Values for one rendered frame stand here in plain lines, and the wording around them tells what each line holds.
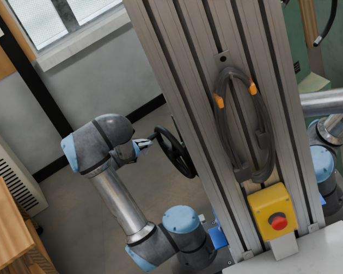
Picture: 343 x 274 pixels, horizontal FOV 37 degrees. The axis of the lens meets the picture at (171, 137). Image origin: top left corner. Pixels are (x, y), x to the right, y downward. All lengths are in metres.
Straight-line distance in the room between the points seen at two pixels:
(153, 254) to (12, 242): 1.22
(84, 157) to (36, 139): 2.05
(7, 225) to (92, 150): 1.36
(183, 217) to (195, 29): 0.97
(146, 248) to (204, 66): 0.92
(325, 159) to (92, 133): 0.77
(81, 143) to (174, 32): 0.82
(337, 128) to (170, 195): 1.67
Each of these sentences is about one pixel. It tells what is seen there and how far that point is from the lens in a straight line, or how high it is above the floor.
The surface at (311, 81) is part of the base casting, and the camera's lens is 2.45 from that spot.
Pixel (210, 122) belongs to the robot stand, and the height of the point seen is 1.71.
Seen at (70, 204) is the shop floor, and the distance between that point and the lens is 3.56.
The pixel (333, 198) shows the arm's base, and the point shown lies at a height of 0.88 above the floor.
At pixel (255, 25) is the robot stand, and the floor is 1.87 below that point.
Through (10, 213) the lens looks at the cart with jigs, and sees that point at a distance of 2.95.
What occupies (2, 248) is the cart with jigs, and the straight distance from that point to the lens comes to 2.82.
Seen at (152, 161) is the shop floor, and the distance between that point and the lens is 3.50.
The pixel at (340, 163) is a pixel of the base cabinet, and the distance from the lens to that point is 2.81.
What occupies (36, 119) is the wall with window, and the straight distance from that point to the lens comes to 3.58.
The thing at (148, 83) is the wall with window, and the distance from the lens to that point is 3.77.
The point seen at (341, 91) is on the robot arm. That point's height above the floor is 1.34.
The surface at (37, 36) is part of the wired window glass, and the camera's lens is 3.42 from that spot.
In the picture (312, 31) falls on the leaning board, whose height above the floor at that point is 0.13.
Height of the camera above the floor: 2.36
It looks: 41 degrees down
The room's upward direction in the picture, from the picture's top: 25 degrees counter-clockwise
